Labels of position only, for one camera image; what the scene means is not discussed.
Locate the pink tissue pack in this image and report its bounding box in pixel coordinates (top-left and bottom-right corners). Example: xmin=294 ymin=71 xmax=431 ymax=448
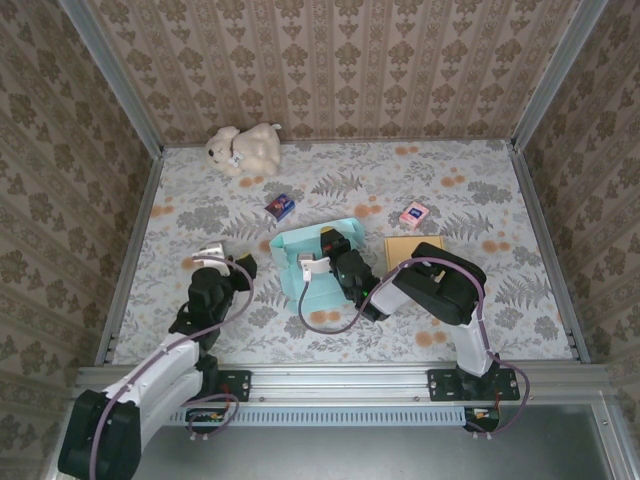
xmin=398 ymin=201 xmax=430 ymax=227

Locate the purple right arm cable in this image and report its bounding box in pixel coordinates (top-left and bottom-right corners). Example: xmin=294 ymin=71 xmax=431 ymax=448
xmin=297 ymin=257 xmax=531 ymax=441

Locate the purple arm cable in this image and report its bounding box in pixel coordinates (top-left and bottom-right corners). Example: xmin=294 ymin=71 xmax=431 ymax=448
xmin=88 ymin=257 xmax=254 ymax=480
xmin=297 ymin=257 xmax=531 ymax=441

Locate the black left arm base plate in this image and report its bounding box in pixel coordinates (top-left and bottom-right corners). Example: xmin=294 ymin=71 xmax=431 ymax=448
xmin=199 ymin=368 xmax=252 ymax=403

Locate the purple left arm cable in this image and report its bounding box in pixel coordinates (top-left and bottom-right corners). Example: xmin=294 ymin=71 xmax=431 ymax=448
xmin=88 ymin=257 xmax=254 ymax=480

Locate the white plush dog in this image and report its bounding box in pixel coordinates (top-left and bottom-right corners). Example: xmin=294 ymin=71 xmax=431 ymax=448
xmin=204 ymin=123 xmax=282 ymax=177

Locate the aluminium corner post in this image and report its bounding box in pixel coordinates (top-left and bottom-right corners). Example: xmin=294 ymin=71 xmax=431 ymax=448
xmin=510 ymin=0 xmax=611 ymax=151
xmin=57 ymin=0 xmax=165 ymax=159

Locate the light blue paper box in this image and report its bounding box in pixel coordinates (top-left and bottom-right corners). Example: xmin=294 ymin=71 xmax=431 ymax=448
xmin=268 ymin=217 xmax=366 ymax=312

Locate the grey metal sheet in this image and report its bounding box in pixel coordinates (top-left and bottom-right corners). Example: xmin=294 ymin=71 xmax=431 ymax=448
xmin=44 ymin=399 xmax=626 ymax=480

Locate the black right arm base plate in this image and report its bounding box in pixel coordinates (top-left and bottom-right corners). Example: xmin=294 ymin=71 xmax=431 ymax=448
xmin=427 ymin=368 xmax=521 ymax=403

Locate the orange paper box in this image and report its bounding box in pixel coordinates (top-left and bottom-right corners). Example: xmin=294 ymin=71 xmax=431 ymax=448
xmin=383 ymin=235 xmax=446 ymax=267

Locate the aluminium side rail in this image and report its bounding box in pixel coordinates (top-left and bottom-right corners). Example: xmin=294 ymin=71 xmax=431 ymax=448
xmin=93 ymin=149 xmax=165 ymax=366
xmin=509 ymin=142 xmax=592 ymax=365

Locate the blue printed tissue pack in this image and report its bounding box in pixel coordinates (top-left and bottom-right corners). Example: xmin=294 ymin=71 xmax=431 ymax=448
xmin=264 ymin=192 xmax=296 ymax=223

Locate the black electronics board with wires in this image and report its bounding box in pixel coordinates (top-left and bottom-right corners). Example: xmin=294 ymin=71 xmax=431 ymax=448
xmin=463 ymin=405 xmax=501 ymax=432
xmin=185 ymin=407 xmax=232 ymax=434

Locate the aluminium frame rail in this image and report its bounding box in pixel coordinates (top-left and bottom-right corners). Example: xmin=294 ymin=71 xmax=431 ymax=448
xmin=73 ymin=364 xmax=615 ymax=401

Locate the grey slotted cable duct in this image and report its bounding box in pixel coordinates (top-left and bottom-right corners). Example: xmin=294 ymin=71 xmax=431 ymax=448
xmin=164 ymin=405 xmax=467 ymax=427

